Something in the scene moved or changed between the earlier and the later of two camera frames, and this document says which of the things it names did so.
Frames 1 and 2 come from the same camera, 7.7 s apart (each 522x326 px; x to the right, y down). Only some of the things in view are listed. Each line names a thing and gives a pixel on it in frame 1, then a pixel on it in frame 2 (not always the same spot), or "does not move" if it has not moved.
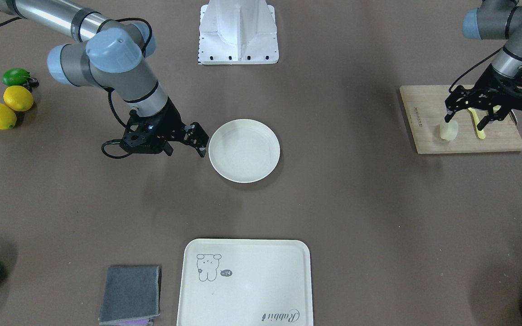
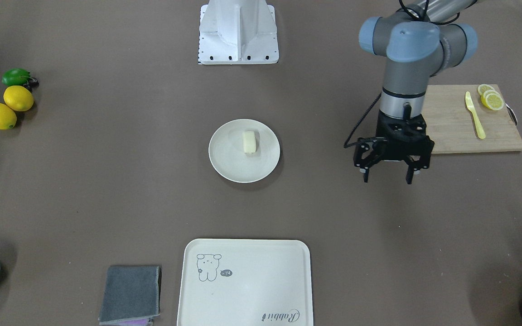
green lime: [16, 76] does not move
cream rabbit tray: [241, 282] does not move
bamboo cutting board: [424, 106] does not move
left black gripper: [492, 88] → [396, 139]
